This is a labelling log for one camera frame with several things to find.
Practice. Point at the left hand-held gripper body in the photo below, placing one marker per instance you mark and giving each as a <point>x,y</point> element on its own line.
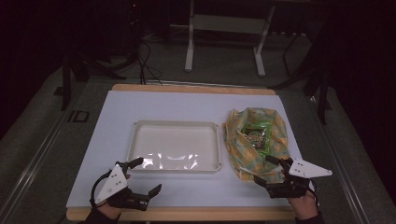
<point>112,183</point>

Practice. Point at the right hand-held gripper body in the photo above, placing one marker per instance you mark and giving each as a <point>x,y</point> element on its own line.
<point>306,169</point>

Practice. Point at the green snack packet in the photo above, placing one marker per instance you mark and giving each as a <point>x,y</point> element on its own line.
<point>257,137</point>

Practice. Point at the yellow patterned cloth bag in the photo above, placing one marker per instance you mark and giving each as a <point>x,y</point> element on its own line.
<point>239,149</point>

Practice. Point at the white plastic tray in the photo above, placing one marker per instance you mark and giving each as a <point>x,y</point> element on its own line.
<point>174,143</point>

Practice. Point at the person's left hand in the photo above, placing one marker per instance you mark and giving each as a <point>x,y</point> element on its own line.
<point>112,212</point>

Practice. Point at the person's right hand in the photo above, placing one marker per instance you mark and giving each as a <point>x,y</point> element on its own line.
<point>304,207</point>

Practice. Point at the white table mat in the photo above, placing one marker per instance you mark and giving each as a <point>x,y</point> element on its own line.
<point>186,105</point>

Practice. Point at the black stand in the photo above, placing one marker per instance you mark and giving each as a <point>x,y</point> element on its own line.
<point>66,81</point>
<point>322,90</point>

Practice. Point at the white metal stand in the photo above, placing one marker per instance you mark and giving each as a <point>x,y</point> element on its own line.
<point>229,23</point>

